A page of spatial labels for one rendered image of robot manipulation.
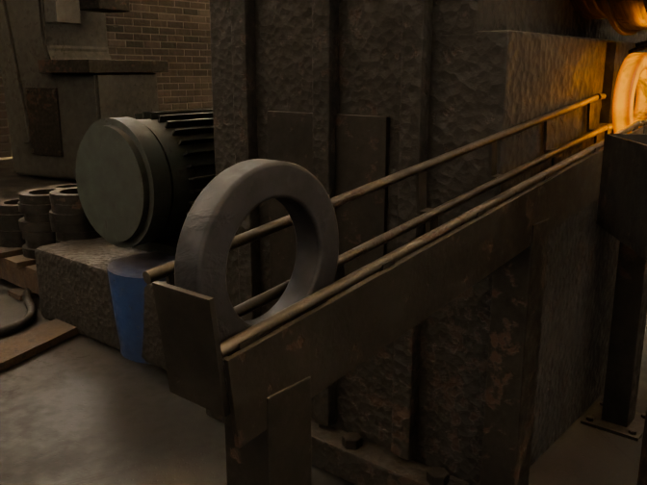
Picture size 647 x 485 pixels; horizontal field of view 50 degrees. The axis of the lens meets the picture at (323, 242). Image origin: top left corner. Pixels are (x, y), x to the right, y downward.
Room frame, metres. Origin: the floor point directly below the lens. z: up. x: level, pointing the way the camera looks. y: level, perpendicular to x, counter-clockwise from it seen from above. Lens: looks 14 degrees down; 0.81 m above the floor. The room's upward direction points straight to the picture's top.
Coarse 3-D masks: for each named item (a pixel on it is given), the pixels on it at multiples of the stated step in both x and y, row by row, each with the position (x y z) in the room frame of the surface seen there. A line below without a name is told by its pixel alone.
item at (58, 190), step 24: (24, 192) 2.52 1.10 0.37; (48, 192) 2.60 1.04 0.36; (72, 192) 2.41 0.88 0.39; (0, 216) 2.60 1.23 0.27; (24, 216) 2.49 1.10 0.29; (48, 216) 2.46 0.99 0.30; (72, 216) 2.28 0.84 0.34; (0, 240) 2.62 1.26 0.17; (24, 240) 2.62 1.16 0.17; (48, 240) 2.44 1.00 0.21; (0, 264) 2.59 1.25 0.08; (24, 264) 2.41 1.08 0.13; (24, 288) 2.47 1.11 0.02
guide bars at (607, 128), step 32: (512, 128) 1.13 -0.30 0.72; (544, 128) 1.24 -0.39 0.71; (608, 128) 1.41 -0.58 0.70; (448, 160) 0.97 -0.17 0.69; (544, 160) 1.17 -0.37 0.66; (352, 192) 0.80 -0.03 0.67; (416, 192) 0.92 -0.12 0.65; (480, 192) 1.00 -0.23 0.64; (288, 224) 0.71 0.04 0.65; (416, 224) 0.87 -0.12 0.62; (352, 256) 0.77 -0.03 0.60
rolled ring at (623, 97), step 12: (624, 60) 1.43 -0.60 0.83; (636, 60) 1.41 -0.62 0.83; (624, 72) 1.40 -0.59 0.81; (636, 72) 1.39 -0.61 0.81; (624, 84) 1.39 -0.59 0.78; (636, 84) 1.40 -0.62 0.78; (624, 96) 1.38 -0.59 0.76; (636, 96) 1.51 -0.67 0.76; (612, 108) 1.39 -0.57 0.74; (624, 108) 1.38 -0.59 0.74; (636, 108) 1.50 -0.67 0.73; (612, 120) 1.40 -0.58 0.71; (624, 120) 1.38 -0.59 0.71; (636, 120) 1.49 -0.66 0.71
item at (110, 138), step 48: (96, 144) 2.01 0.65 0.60; (144, 144) 1.91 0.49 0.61; (192, 144) 2.04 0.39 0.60; (96, 192) 2.02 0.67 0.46; (144, 192) 1.88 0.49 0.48; (192, 192) 1.98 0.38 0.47; (96, 240) 2.29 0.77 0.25; (144, 240) 1.94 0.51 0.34; (48, 288) 2.15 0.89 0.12; (96, 288) 1.97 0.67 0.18; (144, 288) 1.81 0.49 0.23; (96, 336) 1.98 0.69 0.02; (144, 336) 1.82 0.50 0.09
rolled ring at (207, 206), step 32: (256, 160) 0.62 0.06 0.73; (224, 192) 0.57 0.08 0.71; (256, 192) 0.59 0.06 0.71; (288, 192) 0.62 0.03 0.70; (320, 192) 0.66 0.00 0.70; (192, 224) 0.56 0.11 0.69; (224, 224) 0.56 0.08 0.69; (320, 224) 0.66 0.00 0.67; (192, 256) 0.55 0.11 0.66; (224, 256) 0.56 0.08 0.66; (320, 256) 0.66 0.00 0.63; (192, 288) 0.54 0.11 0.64; (224, 288) 0.56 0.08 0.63; (288, 288) 0.66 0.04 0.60; (320, 288) 0.66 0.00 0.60; (224, 320) 0.56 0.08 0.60; (256, 320) 0.62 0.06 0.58
